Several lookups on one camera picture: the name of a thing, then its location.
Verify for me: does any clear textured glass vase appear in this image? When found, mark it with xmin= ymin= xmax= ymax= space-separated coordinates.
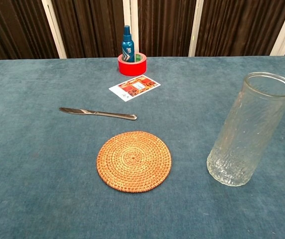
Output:
xmin=206 ymin=72 xmax=285 ymax=187

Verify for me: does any blue velvet tablecloth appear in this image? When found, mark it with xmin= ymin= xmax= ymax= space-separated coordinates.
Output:
xmin=0 ymin=56 xmax=285 ymax=239

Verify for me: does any red patterned playing card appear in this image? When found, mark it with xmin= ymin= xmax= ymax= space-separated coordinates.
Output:
xmin=108 ymin=74 xmax=161 ymax=102

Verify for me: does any round woven rattan coaster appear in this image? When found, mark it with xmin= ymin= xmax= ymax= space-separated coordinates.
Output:
xmin=96 ymin=130 xmax=172 ymax=193

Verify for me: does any silver table knife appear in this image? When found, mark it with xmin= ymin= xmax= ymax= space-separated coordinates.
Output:
xmin=59 ymin=107 xmax=138 ymax=121

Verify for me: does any red tape roll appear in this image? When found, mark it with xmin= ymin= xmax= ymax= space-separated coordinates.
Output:
xmin=118 ymin=52 xmax=147 ymax=77

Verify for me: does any blue spray bottle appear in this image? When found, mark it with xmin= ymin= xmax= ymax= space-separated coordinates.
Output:
xmin=121 ymin=25 xmax=136 ymax=63

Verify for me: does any dark brown curtain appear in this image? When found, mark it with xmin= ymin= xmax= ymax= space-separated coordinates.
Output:
xmin=0 ymin=0 xmax=285 ymax=61

